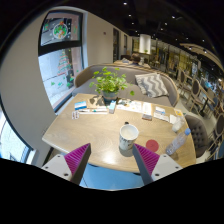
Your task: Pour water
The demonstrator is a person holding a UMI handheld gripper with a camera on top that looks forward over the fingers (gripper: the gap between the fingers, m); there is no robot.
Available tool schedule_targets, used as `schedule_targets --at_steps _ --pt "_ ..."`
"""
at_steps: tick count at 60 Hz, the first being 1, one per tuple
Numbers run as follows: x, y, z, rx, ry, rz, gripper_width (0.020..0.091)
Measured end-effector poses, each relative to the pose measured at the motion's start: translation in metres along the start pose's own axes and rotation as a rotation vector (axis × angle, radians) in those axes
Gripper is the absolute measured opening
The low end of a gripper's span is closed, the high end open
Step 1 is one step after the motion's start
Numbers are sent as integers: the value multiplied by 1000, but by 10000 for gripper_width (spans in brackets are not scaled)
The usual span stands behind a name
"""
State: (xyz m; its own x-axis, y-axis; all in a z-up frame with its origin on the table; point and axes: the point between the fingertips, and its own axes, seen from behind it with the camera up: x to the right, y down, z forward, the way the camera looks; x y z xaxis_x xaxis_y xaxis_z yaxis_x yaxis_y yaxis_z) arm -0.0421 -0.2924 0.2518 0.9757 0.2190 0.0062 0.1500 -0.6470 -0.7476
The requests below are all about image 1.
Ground grey white chevron cushion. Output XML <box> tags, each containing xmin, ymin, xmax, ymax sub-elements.
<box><xmin>134</xmin><ymin>72</ymin><xmax>170</xmax><ymax>99</ymax></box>

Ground white printed brochure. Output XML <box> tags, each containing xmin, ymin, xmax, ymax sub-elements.
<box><xmin>116</xmin><ymin>99</ymin><xmax>144</xmax><ymax>114</ymax></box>

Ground ceiling spot lights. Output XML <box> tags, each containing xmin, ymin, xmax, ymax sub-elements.
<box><xmin>121</xmin><ymin>1</ymin><xmax>209</xmax><ymax>54</ymax></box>

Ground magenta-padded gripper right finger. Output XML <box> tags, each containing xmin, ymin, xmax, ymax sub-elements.
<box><xmin>132</xmin><ymin>143</ymin><xmax>184</xmax><ymax>186</ymax></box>

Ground person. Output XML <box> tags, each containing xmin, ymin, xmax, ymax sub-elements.
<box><xmin>129</xmin><ymin>52</ymin><xmax>143</xmax><ymax>66</ymax></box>

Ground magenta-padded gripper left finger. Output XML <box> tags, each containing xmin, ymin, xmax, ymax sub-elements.
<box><xmin>41</xmin><ymin>143</ymin><xmax>92</xmax><ymax>185</ymax></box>

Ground white round pillar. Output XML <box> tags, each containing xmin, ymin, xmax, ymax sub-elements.
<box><xmin>138</xmin><ymin>33</ymin><xmax>152</xmax><ymax>55</ymax></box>

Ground clear water bottle blue cap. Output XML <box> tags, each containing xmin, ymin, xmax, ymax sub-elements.
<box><xmin>165</xmin><ymin>127</ymin><xmax>192</xmax><ymax>156</ymax></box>

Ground blue white flat box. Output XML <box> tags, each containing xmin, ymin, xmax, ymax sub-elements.
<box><xmin>73</xmin><ymin>100</ymin><xmax>88</xmax><ymax>111</ymax></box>

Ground small light blue box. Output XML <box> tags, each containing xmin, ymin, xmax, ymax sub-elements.
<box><xmin>108</xmin><ymin>100</ymin><xmax>117</xmax><ymax>115</ymax></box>

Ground white printed leaflet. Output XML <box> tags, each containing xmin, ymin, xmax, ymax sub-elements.
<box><xmin>153</xmin><ymin>112</ymin><xmax>171</xmax><ymax>123</ymax></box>

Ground white teal pen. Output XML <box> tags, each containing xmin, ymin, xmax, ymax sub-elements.
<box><xmin>78</xmin><ymin>106</ymin><xmax>109</xmax><ymax>116</ymax></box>

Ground green potted plant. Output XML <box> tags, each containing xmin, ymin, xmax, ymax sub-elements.
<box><xmin>88</xmin><ymin>66</ymin><xmax>136</xmax><ymax>103</ymax></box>

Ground blue white booklet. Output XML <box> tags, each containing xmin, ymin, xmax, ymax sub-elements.
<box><xmin>154</xmin><ymin>105</ymin><xmax>167</xmax><ymax>117</ymax></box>

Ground flat round red coaster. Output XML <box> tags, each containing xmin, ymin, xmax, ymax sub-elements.
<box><xmin>145</xmin><ymin>139</ymin><xmax>160</xmax><ymax>153</ymax></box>

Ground grey curved sofa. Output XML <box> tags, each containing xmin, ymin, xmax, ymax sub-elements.
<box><xmin>71</xmin><ymin>63</ymin><xmax>181</xmax><ymax>108</ymax></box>

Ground window with festive decals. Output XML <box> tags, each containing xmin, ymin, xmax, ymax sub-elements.
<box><xmin>37</xmin><ymin>9</ymin><xmax>84</xmax><ymax>111</ymax></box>

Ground dark grey tufted armchair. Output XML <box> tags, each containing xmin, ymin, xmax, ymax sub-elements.
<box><xmin>184</xmin><ymin>114</ymin><xmax>210</xmax><ymax>159</ymax></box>

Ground white paper cup dark lettering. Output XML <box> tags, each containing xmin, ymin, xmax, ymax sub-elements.
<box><xmin>118</xmin><ymin>123</ymin><xmax>140</xmax><ymax>152</ymax></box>

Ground group of oval-back chairs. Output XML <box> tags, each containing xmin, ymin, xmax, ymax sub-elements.
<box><xmin>175</xmin><ymin>68</ymin><xmax>224</xmax><ymax>161</ymax></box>

